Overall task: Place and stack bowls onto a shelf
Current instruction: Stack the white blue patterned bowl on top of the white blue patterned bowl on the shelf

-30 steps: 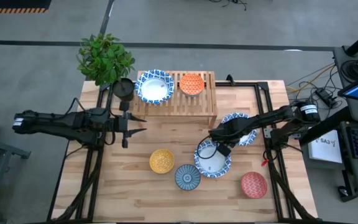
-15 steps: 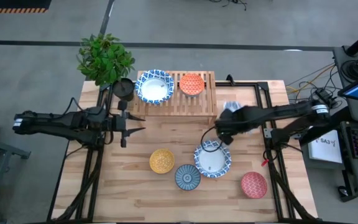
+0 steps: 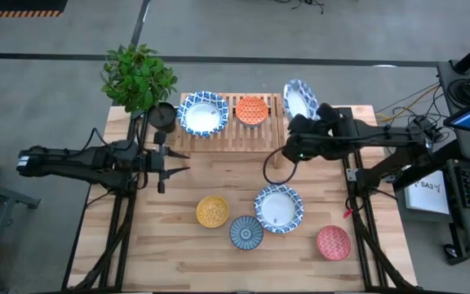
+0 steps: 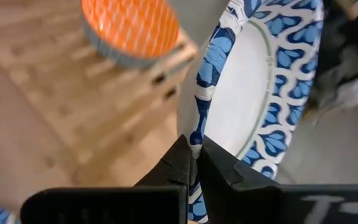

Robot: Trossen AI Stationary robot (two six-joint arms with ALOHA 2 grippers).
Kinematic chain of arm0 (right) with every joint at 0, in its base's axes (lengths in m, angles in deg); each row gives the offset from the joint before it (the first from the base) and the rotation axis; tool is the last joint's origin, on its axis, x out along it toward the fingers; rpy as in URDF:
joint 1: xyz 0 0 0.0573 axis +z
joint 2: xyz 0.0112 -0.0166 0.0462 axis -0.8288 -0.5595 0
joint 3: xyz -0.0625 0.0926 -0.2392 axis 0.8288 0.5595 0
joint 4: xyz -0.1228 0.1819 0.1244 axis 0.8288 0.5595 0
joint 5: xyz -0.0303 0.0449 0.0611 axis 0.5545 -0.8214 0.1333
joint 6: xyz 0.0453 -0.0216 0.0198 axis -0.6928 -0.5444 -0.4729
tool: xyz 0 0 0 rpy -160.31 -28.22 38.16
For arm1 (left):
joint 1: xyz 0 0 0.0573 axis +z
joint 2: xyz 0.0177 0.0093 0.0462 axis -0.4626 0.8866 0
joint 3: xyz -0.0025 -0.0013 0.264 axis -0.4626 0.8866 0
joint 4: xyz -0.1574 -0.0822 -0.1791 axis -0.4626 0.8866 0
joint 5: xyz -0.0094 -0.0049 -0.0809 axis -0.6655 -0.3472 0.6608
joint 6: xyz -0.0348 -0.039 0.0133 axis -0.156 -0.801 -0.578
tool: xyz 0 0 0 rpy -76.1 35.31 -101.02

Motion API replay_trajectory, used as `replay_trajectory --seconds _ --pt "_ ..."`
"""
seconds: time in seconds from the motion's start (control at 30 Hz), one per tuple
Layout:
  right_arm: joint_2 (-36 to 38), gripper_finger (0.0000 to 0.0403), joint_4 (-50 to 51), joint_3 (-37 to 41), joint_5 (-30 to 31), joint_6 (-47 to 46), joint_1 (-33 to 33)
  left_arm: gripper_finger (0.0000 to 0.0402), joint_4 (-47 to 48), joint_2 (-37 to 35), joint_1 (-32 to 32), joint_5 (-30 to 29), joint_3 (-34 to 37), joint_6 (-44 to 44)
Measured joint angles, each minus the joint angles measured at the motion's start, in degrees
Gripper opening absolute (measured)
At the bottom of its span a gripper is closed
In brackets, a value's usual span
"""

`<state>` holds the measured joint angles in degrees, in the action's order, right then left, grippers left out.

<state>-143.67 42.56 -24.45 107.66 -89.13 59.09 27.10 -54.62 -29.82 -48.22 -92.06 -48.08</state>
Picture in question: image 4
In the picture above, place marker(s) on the wooden slatted shelf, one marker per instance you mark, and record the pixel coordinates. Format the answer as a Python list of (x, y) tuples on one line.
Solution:
[(57, 102)]

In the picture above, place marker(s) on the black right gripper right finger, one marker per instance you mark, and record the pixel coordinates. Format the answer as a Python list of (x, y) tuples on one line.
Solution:
[(259, 202)]

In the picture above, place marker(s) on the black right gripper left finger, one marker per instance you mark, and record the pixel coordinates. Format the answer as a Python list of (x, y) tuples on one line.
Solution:
[(104, 205)]

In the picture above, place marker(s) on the orange patterned ceramic bowl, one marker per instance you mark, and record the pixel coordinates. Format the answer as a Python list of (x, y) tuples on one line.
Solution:
[(129, 28)]

